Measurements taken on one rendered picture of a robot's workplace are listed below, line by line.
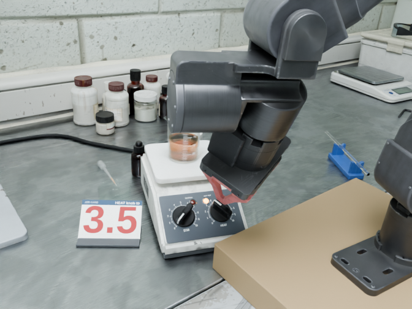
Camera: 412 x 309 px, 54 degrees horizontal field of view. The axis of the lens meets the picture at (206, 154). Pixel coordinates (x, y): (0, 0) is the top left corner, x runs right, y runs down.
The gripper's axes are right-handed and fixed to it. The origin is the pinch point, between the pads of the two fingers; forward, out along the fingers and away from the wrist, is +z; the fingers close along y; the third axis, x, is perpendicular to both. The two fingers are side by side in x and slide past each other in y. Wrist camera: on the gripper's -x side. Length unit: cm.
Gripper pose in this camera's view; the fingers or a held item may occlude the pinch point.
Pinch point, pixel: (229, 189)
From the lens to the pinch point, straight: 53.4
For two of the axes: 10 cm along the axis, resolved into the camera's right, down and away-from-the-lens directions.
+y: -5.8, 6.0, -5.5
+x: 7.9, 5.7, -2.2
